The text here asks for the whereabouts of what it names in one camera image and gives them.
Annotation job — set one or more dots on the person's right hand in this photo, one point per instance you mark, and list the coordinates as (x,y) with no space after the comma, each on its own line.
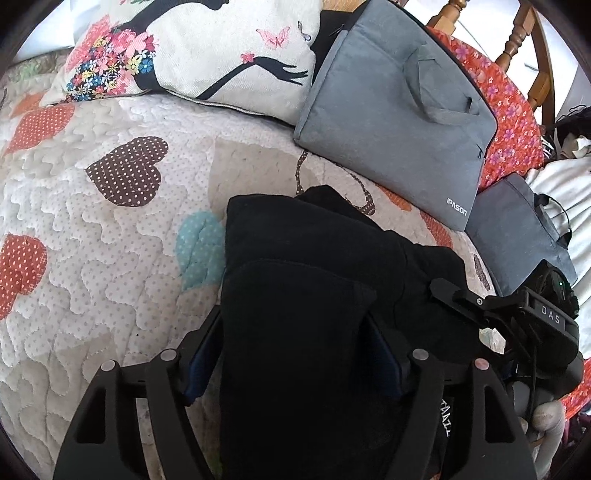
(547,420)

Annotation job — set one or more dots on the wooden headboard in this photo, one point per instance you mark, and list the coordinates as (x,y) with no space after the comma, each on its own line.
(517,41)

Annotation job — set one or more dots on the white cloth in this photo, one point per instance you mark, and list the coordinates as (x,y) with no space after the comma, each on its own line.
(579,203)

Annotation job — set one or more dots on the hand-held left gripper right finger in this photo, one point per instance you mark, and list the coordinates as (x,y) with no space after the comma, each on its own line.
(385,357)

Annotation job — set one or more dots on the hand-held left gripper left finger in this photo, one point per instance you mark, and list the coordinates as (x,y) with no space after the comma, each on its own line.
(203,357)

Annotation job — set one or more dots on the printed figure cushion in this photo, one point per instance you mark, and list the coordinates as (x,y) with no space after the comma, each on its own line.
(194,50)

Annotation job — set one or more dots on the large grey laptop bag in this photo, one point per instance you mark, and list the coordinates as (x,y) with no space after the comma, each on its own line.
(397,106)

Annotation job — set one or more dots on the heart patchwork quilt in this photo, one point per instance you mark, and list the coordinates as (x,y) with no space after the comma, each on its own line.
(92,258)

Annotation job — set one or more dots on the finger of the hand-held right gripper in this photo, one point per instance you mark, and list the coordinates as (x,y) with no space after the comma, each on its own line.
(466,300)

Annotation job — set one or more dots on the small grey bag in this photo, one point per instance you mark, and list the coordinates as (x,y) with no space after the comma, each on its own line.
(512,235)

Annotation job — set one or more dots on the dark cloth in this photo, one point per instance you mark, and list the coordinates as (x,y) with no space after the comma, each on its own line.
(328,30)

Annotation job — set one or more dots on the dark clothing pile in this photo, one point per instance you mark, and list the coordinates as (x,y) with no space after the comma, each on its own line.
(572,131)

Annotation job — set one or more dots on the red floral pillow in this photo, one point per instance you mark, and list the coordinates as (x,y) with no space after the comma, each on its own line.
(512,124)

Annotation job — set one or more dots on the black pants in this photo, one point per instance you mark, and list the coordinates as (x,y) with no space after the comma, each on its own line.
(314,295)

